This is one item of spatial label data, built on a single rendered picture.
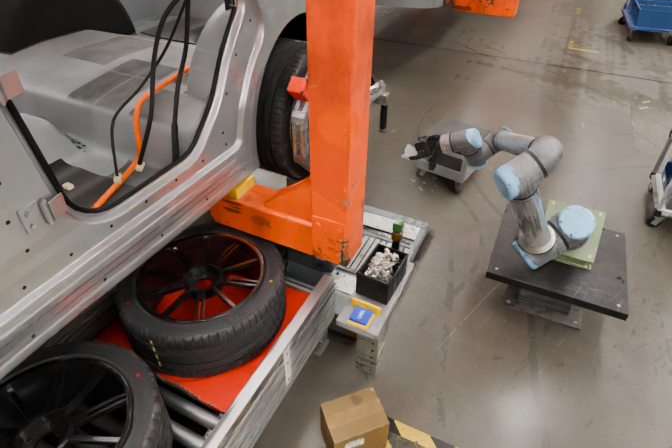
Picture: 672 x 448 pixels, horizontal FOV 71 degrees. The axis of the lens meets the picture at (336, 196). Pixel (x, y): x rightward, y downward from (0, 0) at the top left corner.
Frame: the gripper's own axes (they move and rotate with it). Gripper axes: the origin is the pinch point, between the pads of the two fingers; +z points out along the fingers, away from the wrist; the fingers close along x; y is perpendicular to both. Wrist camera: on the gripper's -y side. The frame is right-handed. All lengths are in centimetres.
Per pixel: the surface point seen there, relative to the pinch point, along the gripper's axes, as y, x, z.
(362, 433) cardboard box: -54, 110, 6
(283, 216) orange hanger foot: 14, 63, 31
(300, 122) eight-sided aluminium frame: 40, 31, 26
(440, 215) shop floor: -70, -53, 14
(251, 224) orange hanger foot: 12, 62, 50
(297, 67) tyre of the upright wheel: 60, 18, 23
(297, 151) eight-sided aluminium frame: 27, 30, 35
